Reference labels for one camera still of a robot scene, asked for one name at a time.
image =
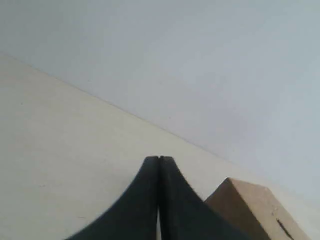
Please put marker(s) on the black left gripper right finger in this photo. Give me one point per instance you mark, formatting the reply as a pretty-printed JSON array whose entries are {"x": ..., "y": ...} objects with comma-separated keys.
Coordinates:
[{"x": 183, "y": 214}]

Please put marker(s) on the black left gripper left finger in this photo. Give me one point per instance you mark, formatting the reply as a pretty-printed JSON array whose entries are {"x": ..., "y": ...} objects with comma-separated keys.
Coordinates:
[{"x": 134, "y": 215}]

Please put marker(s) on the brown cardboard slotted box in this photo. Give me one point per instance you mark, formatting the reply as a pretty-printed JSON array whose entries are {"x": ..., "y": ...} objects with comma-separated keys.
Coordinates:
[{"x": 254, "y": 210}]

